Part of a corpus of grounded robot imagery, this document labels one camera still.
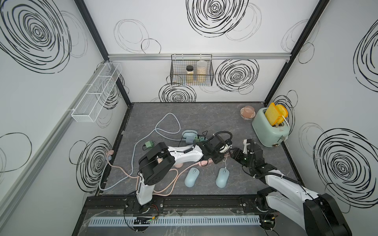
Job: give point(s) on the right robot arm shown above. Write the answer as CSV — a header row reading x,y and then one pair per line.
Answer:
x,y
317,214

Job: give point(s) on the yellow toast slice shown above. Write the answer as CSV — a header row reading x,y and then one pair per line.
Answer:
x,y
276,114

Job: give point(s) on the black wire basket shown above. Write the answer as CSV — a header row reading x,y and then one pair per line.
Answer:
x,y
179,62

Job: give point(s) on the mint green toaster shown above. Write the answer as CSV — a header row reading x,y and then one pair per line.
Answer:
x,y
269,136

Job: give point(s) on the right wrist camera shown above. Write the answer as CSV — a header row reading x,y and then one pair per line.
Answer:
x,y
247,146

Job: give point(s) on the blue mouse behind strip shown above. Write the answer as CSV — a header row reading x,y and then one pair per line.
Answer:
x,y
189,133

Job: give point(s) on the white lid tall jar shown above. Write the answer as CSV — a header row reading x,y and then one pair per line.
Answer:
x,y
201,72

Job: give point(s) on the pink power strip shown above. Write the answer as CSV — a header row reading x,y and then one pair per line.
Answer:
x,y
209,161

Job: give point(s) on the white wire shelf basket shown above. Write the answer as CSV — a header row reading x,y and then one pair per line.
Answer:
x,y
95,97

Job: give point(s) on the green charger plug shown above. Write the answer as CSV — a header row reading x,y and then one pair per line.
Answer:
x,y
149,144

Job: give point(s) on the brown lid spice jar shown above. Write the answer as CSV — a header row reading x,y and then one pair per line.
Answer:
x,y
190,74

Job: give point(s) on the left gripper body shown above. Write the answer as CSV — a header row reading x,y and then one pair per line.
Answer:
x,y
216,157

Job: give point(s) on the grey cable duct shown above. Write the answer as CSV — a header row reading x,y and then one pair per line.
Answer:
x,y
215,220

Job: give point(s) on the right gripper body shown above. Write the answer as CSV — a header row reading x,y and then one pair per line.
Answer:
x,y
241,159

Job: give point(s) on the pink glass bowl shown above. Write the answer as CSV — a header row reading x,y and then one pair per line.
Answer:
x,y
248,112

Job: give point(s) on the blue power strip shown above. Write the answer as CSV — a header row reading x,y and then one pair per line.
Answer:
x,y
195,139

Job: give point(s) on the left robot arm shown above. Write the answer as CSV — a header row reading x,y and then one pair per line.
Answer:
x,y
154,165

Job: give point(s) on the light blue mouse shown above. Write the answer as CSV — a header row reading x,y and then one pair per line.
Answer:
x,y
222,178
191,177

